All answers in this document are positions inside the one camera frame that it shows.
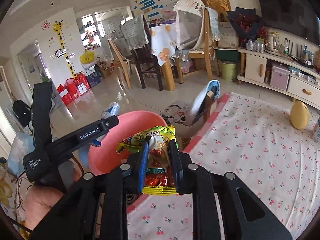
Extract pink storage box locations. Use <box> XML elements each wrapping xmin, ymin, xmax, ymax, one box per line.
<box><xmin>270</xmin><ymin>62</ymin><xmax>290</xmax><ymax>91</ymax></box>

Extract light wooden chair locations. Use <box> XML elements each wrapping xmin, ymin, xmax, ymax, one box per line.
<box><xmin>174</xmin><ymin>7</ymin><xmax>220</xmax><ymax>84</ymax></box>

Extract blue white stool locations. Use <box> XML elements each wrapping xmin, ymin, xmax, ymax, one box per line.
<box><xmin>185</xmin><ymin>80</ymin><xmax>220</xmax><ymax>126</ymax></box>

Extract white tv cabinet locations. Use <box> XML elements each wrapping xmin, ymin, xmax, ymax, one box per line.
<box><xmin>237</xmin><ymin>48</ymin><xmax>319</xmax><ymax>109</ymax></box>

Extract dark flower bouquet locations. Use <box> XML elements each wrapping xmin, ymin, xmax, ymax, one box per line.
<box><xmin>227</xmin><ymin>7</ymin><xmax>262</xmax><ymax>40</ymax></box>

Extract pink plastic bucket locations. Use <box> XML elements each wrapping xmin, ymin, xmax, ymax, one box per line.
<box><xmin>88</xmin><ymin>111</ymin><xmax>167</xmax><ymax>176</ymax></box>

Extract cat print floor mat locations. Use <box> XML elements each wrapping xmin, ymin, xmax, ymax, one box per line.
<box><xmin>160</xmin><ymin>101</ymin><xmax>189</xmax><ymax>126</ymax></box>

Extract crushed white blue milk carton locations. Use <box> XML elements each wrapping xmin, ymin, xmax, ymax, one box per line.
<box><xmin>91</xmin><ymin>102</ymin><xmax>120</xmax><ymax>147</ymax></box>

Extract red gift bags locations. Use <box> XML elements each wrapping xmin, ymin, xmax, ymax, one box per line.
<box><xmin>57</xmin><ymin>72</ymin><xmax>90</xmax><ymax>106</ymax></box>

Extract white milk bottle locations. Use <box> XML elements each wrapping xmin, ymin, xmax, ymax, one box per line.
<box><xmin>312</xmin><ymin>117</ymin><xmax>320</xmax><ymax>143</ymax></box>

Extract green trash bin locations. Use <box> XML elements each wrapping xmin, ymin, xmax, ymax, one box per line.
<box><xmin>221</xmin><ymin>60</ymin><xmax>238</xmax><ymax>81</ymax></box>

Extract dark wooden chair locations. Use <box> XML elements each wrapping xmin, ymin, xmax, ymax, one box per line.
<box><xmin>120</xmin><ymin>15</ymin><xmax>163</xmax><ymax>91</ymax></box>

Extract person left hand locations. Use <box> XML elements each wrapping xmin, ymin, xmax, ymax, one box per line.
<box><xmin>23</xmin><ymin>184</ymin><xmax>65</xmax><ymax>230</ymax></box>

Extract yellow pear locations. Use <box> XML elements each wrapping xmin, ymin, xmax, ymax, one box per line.
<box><xmin>290</xmin><ymin>101</ymin><xmax>310</xmax><ymax>130</ymax></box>

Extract black flat television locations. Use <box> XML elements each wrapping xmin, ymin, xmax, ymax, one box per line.
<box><xmin>259</xmin><ymin>0</ymin><xmax>319</xmax><ymax>45</ymax></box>

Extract dining table orange print cloth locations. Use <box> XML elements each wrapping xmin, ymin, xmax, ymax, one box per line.
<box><xmin>150</xmin><ymin>23</ymin><xmax>177</xmax><ymax>91</ymax></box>

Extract yellow snack packet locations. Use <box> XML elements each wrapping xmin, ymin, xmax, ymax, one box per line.
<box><xmin>116</xmin><ymin>126</ymin><xmax>177</xmax><ymax>196</ymax></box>

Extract cherry print tablecloth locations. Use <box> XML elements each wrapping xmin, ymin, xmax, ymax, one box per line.
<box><xmin>126</xmin><ymin>92</ymin><xmax>320</xmax><ymax>240</ymax></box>

